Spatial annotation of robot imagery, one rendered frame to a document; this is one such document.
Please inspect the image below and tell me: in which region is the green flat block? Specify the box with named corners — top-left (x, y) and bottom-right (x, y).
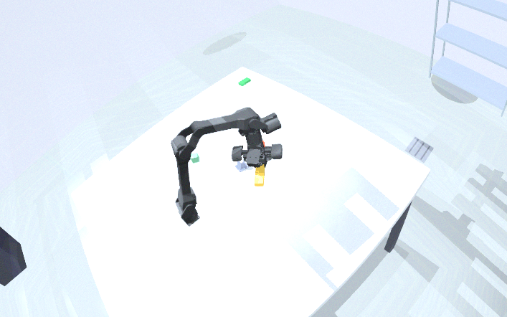
top-left (238, 77), bottom-right (251, 87)

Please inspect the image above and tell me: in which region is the mint green block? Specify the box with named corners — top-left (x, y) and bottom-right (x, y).
top-left (191, 152), bottom-right (199, 164)

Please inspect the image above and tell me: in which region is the yellow bar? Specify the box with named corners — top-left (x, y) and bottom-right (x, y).
top-left (254, 164), bottom-right (265, 186)

